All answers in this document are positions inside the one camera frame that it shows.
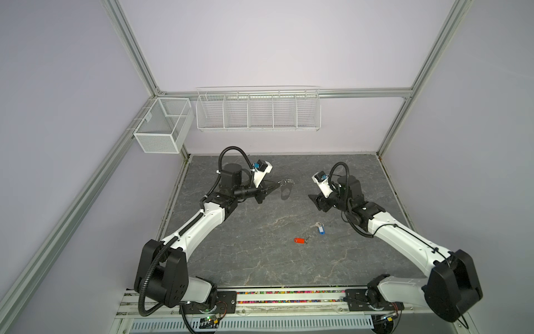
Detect metal keyring with shoe plate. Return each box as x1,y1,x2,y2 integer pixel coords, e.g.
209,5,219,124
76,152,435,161
279,179,295,200

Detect white wire basket long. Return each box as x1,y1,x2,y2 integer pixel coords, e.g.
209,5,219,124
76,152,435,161
196,86,322,132

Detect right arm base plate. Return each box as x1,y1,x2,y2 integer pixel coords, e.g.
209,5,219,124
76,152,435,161
343,288,405,311

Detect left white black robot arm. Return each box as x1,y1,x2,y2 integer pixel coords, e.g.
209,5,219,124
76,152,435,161
134,146,279,317

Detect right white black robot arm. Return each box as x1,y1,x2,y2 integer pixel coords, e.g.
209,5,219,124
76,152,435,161
310,161,483,322

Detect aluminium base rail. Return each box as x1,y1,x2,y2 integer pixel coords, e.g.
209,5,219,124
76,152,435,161
114,285,468,320

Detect aluminium frame profiles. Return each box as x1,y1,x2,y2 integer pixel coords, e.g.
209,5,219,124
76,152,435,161
1,1,453,333

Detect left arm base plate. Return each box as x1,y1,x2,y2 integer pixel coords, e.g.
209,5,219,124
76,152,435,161
184,290,237,315

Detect white vented cable duct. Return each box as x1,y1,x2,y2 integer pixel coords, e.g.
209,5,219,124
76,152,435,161
128,315,374,333

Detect white mesh box basket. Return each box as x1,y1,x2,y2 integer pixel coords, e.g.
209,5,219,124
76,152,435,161
133,97,194,154

